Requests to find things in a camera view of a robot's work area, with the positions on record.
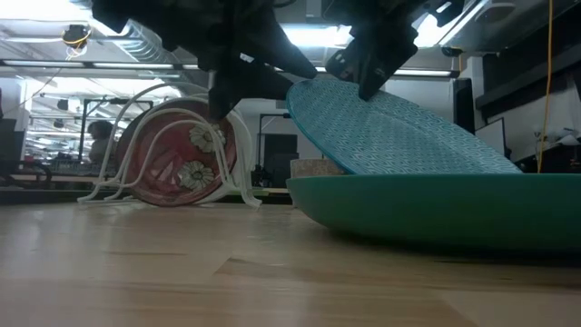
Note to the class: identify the large teal bowl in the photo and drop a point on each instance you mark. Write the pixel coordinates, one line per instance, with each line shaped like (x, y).
(431, 209)

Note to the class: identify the beige patterned mug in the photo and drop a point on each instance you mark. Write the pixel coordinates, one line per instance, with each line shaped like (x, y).
(313, 168)

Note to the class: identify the white board panel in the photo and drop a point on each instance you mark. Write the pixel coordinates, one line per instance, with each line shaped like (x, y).
(490, 136)

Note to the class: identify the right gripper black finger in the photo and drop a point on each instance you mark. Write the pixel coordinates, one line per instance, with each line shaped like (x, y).
(345, 66)
(386, 59)

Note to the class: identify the person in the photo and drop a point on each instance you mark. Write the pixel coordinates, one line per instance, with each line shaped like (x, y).
(100, 141)

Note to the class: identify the red floral plate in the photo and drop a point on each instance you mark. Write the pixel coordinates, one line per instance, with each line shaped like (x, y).
(163, 159)

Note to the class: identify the silver ventilation duct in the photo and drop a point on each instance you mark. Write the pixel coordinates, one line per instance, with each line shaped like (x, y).
(145, 45)

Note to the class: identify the black ceiling camera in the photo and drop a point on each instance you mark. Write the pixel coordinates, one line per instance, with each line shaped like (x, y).
(75, 35)

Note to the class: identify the black upright panel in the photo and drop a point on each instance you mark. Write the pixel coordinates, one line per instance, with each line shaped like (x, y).
(464, 104)

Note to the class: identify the black metal rig frame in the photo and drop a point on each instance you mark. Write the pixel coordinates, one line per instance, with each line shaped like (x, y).
(82, 131)
(260, 136)

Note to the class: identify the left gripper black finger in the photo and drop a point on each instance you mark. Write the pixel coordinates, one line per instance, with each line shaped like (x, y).
(281, 50)
(240, 86)

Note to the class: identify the light green plate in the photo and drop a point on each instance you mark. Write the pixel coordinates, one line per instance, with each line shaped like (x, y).
(265, 192)

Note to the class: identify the black monitor back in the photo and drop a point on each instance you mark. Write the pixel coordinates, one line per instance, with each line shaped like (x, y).
(281, 159)

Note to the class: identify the teal patterned plate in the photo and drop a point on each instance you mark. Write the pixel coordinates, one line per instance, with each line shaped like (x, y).
(399, 136)

